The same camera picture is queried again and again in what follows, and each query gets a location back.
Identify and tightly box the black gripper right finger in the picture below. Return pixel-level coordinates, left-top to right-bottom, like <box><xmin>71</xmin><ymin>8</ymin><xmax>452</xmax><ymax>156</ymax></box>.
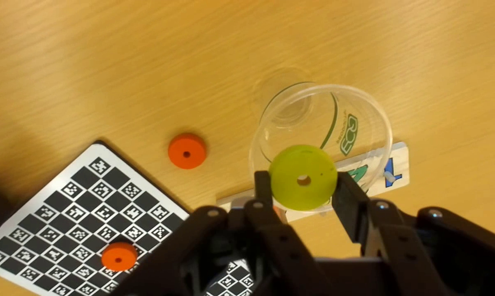
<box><xmin>332</xmin><ymin>171</ymin><xmax>495</xmax><ymax>296</ymax></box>

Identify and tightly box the clear plastic cup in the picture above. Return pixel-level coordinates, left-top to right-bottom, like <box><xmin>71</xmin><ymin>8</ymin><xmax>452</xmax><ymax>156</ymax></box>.
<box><xmin>246</xmin><ymin>81</ymin><xmax>394</xmax><ymax>212</ymax></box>

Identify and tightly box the yellow disc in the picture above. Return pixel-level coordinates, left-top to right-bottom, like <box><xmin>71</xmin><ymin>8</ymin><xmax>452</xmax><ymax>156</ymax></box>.
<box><xmin>268</xmin><ymin>143</ymin><xmax>339</xmax><ymax>212</ymax></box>

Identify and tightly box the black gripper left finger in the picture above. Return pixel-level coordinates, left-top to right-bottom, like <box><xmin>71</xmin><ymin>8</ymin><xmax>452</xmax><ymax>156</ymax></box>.
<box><xmin>125</xmin><ymin>170</ymin><xmax>314</xmax><ymax>296</ymax></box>

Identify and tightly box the orange disc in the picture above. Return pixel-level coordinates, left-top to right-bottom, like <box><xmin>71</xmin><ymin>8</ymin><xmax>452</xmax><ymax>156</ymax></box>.
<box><xmin>100</xmin><ymin>240</ymin><xmax>140</xmax><ymax>273</ymax></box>
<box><xmin>166</xmin><ymin>133</ymin><xmax>209</xmax><ymax>171</ymax></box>

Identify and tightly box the black white checkerboard marker board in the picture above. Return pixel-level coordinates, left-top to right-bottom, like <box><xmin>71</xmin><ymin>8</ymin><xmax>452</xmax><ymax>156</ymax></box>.
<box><xmin>0</xmin><ymin>143</ymin><xmax>260</xmax><ymax>296</ymax></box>

